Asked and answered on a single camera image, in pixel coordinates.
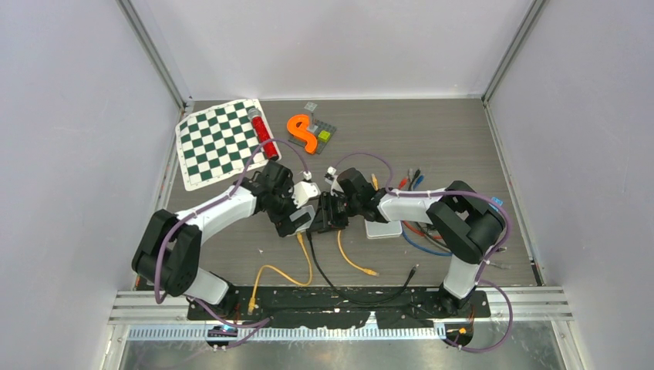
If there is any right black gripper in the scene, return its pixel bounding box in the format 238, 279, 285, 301
308, 191, 361, 234

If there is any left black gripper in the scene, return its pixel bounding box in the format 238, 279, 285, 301
267, 179, 310, 237

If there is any white network switch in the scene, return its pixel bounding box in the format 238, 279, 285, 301
365, 220, 403, 240
289, 205, 316, 234

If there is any yellow ethernet cable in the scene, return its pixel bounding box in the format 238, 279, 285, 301
247, 231, 314, 315
335, 173, 381, 278

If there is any black power cable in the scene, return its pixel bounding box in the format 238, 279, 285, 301
305, 230, 421, 308

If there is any blue ethernet cable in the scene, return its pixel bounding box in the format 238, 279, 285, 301
400, 174, 453, 257

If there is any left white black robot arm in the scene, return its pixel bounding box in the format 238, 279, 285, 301
131, 161, 320, 319

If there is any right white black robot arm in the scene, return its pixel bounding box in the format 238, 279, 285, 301
309, 167, 510, 317

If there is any orange S-shaped toy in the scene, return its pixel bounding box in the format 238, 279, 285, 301
286, 114, 318, 154

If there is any yellow-green lego brick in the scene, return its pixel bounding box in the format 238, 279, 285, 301
318, 130, 332, 143

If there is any red toy microphone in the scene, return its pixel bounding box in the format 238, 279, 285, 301
248, 107, 279, 161

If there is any grey lego baseplate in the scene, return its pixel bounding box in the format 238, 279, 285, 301
312, 119, 337, 155

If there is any grey lego tower piece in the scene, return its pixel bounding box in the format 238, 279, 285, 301
304, 102, 318, 134

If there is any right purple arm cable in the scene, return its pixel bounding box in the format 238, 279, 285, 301
331, 152, 514, 355

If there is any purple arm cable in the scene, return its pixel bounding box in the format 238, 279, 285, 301
153, 137, 314, 349
331, 152, 514, 355

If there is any black mounting base plate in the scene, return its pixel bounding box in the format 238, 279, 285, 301
187, 286, 491, 329

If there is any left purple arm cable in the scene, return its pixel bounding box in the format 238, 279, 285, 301
153, 137, 314, 349

